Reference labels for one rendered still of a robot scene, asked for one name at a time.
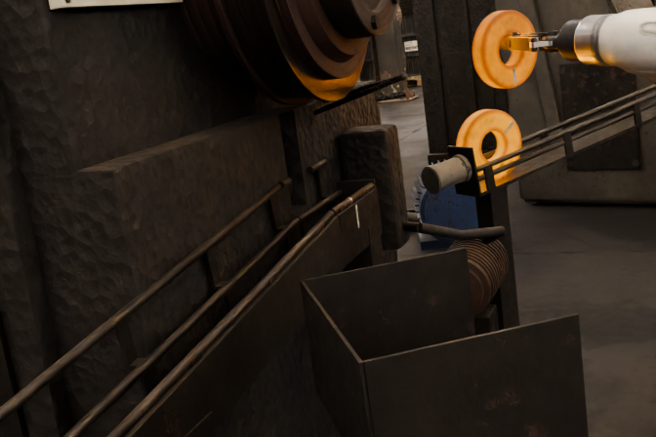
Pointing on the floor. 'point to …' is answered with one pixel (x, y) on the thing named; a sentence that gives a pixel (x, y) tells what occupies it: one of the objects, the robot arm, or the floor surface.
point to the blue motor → (442, 213)
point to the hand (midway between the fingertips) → (505, 41)
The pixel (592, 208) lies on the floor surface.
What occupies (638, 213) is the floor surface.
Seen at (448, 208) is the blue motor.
